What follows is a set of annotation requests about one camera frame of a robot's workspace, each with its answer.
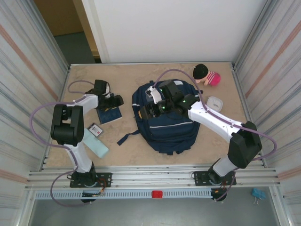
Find navy blue book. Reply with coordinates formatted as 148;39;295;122
96;107;123;125

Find small black white card pack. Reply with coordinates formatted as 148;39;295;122
87;122;104;137

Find navy blue backpack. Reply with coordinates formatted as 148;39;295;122
117;79;202;156

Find white round case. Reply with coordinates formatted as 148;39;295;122
206;95;223;111

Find pink plush doll black hair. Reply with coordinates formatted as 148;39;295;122
192;63;222;87

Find wooden door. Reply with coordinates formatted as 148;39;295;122
34;0;101;58

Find blue binder clip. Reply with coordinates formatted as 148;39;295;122
252;187;266;205

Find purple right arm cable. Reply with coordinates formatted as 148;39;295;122
154;69;278;202

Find aluminium rail frame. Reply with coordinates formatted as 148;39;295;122
25;164;282;190

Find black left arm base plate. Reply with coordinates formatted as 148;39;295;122
70;172;112;188

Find grey slotted cable duct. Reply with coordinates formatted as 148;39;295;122
34;190;212;200

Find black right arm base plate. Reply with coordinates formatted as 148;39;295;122
191;170;236;188

